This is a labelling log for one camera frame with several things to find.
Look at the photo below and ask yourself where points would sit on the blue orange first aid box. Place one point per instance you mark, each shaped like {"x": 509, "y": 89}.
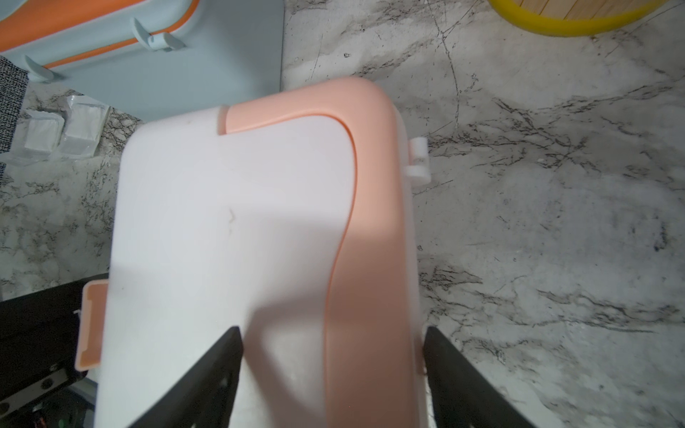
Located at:
{"x": 150, "y": 59}

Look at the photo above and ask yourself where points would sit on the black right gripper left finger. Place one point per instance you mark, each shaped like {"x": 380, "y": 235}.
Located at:
{"x": 205, "y": 395}

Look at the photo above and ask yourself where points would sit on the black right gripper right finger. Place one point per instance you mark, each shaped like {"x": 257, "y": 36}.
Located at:
{"x": 461, "y": 396}

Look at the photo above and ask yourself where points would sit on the yellow bamboo steamer basket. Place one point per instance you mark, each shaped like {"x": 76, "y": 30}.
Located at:
{"x": 573, "y": 18}

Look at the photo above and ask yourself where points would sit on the white gauze packet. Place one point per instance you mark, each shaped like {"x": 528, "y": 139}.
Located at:
{"x": 40, "y": 132}
{"x": 83, "y": 128}

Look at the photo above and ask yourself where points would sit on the aluminium front rail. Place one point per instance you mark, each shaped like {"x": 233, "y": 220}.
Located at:
{"x": 39, "y": 340}

